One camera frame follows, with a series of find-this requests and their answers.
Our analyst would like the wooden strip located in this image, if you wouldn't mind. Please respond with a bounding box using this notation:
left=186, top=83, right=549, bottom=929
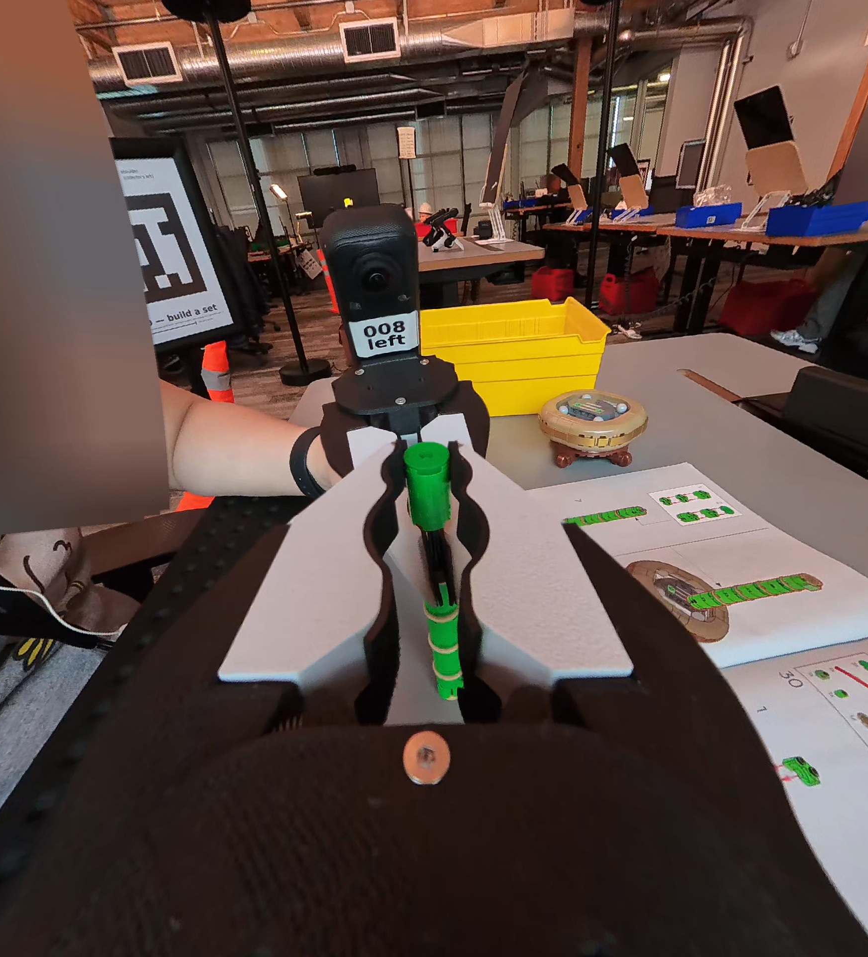
left=677, top=368, right=743, bottom=402

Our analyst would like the green cylinder brick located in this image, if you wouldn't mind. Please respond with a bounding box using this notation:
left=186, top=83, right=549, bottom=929
left=403, top=443, right=453, bottom=533

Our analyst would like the silver ventilation duct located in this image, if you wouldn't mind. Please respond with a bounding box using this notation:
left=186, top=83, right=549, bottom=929
left=90, top=11, right=749, bottom=83

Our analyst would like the black case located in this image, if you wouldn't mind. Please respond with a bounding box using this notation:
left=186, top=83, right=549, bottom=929
left=736, top=365, right=868, bottom=490

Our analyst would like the black pole stand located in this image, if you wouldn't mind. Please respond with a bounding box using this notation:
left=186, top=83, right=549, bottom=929
left=579, top=0, right=622, bottom=308
left=161, top=0, right=332, bottom=387

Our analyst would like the grey background table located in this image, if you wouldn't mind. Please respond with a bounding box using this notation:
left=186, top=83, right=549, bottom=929
left=415, top=238, right=547, bottom=289

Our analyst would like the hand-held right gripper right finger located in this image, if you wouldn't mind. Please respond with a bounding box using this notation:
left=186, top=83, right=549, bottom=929
left=450, top=441, right=635, bottom=722

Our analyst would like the person's left forearm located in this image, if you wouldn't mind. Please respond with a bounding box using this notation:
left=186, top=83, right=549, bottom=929
left=159, top=380, right=330, bottom=498

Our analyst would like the black monitor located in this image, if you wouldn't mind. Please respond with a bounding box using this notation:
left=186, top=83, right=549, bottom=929
left=298, top=168, right=380, bottom=225

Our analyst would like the framed marker sign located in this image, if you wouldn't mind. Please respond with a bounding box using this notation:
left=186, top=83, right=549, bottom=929
left=110, top=137, right=244, bottom=356

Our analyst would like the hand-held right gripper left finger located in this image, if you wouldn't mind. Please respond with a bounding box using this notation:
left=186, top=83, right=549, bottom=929
left=217, top=441, right=405, bottom=725

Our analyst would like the yellow plastic bin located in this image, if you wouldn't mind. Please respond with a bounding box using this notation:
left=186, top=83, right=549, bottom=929
left=419, top=298, right=612, bottom=418

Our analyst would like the building instruction booklet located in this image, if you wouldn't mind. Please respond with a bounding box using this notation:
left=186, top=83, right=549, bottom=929
left=527, top=462, right=868, bottom=947

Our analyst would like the black tablet on stand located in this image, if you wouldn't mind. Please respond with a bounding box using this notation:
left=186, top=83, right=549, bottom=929
left=733, top=84, right=809, bottom=195

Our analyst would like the green stalk with tan rings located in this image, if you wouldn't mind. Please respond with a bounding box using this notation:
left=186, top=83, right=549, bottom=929
left=423, top=583, right=466, bottom=701

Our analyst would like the tan round brick pot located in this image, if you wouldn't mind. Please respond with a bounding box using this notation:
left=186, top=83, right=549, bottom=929
left=538, top=389, right=649, bottom=469

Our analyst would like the grey desk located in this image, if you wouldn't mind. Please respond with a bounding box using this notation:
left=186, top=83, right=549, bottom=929
left=288, top=332, right=868, bottom=957

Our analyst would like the black device on stand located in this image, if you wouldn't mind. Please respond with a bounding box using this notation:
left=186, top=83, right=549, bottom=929
left=421, top=208, right=465, bottom=253

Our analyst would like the black wristband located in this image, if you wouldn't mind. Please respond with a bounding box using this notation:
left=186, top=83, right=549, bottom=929
left=289, top=426, right=328, bottom=499

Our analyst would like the black axle rod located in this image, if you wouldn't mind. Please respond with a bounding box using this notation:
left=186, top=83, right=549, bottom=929
left=423, top=527, right=456, bottom=592

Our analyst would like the white cable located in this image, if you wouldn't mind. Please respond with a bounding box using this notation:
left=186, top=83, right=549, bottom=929
left=0, top=572, right=121, bottom=638

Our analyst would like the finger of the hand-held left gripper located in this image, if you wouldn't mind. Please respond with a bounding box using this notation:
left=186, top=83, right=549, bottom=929
left=434, top=413, right=474, bottom=589
left=346, top=428, right=435, bottom=595

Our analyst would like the long wooden background table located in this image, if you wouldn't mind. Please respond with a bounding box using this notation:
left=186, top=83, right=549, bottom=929
left=542, top=217, right=868, bottom=333

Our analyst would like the black perforated panel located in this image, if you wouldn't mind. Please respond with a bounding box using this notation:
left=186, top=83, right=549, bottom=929
left=0, top=493, right=308, bottom=957

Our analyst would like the blue plastic bin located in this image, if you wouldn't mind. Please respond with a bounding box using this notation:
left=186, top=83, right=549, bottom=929
left=766, top=199, right=868, bottom=238
left=675, top=202, right=743, bottom=229

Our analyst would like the orange traffic cone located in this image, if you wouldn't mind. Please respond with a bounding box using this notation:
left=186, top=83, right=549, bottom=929
left=176, top=340, right=235, bottom=513

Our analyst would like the black strap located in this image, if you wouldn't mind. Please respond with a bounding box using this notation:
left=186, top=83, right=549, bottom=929
left=0, top=538, right=106, bottom=651

